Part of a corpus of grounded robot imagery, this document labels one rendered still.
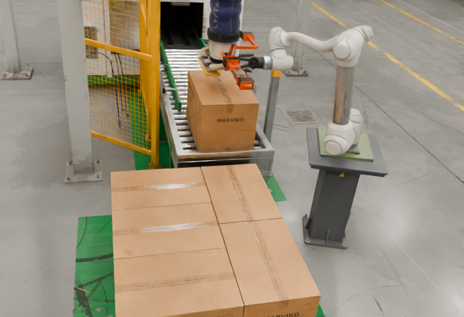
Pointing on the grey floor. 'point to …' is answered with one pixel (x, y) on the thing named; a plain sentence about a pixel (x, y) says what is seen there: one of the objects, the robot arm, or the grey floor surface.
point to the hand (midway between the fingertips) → (231, 63)
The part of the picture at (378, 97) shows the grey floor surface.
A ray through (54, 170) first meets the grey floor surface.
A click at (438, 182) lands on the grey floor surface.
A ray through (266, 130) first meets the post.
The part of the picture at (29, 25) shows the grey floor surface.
